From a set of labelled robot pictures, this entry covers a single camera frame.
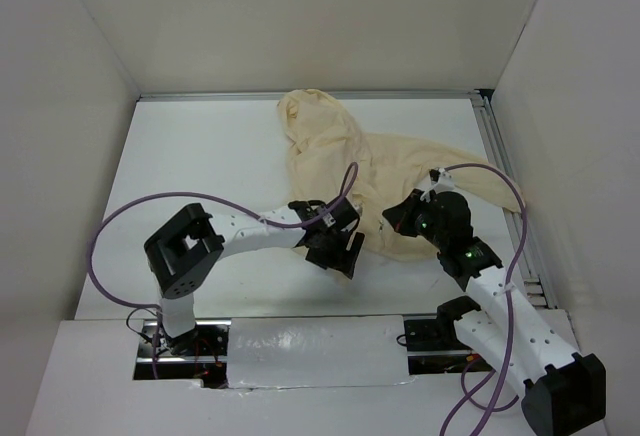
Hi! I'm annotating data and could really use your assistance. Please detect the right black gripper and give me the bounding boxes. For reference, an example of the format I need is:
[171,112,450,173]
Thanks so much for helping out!
[384,188,448,249]

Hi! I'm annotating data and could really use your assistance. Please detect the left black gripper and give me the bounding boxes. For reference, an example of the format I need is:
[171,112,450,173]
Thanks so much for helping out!
[305,227,364,278]

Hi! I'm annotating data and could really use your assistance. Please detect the cream yellow jacket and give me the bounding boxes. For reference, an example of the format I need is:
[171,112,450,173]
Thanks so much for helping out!
[277,89,522,262]

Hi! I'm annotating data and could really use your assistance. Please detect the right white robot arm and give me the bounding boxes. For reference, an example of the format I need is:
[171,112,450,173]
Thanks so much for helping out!
[383,168,606,435]

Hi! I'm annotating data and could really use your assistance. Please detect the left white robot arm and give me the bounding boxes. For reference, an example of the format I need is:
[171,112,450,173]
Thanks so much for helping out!
[144,198,365,355]

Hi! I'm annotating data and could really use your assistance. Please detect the aluminium frame rail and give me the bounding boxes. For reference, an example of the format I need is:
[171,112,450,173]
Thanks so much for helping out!
[135,87,557,310]

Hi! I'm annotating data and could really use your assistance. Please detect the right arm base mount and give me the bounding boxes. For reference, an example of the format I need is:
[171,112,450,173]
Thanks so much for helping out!
[396,296,491,375]

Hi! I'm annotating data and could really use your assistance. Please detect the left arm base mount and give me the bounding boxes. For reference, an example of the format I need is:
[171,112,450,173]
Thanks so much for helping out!
[125,309,231,389]

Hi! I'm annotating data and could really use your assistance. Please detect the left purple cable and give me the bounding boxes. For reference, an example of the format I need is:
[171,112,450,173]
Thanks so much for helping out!
[87,161,360,380]

